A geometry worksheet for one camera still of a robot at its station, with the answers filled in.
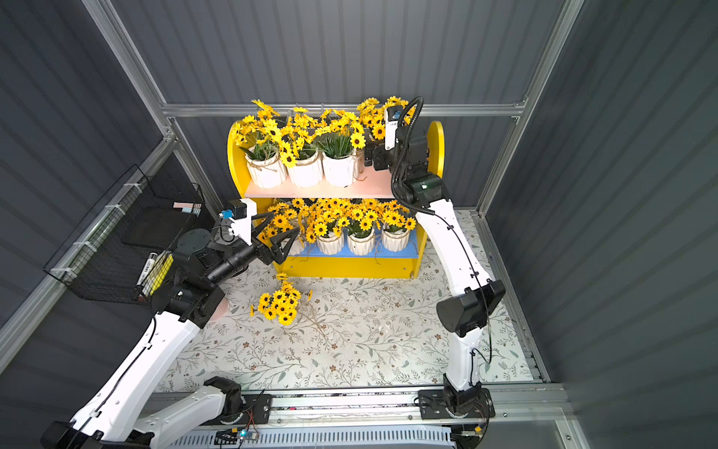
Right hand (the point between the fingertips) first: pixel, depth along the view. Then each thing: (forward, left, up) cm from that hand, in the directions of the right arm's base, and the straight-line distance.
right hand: (390, 135), depth 71 cm
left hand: (-23, +25, -8) cm, 35 cm away
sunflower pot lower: (-14, +18, -19) cm, 30 cm away
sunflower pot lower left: (-13, +29, -18) cm, 36 cm away
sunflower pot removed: (-31, +30, -34) cm, 55 cm away
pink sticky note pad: (-5, +61, -21) cm, 65 cm away
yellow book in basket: (-29, +58, -21) cm, 68 cm away
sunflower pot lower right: (-13, -3, -21) cm, 25 cm away
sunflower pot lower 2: (-9, +8, -27) cm, 30 cm away
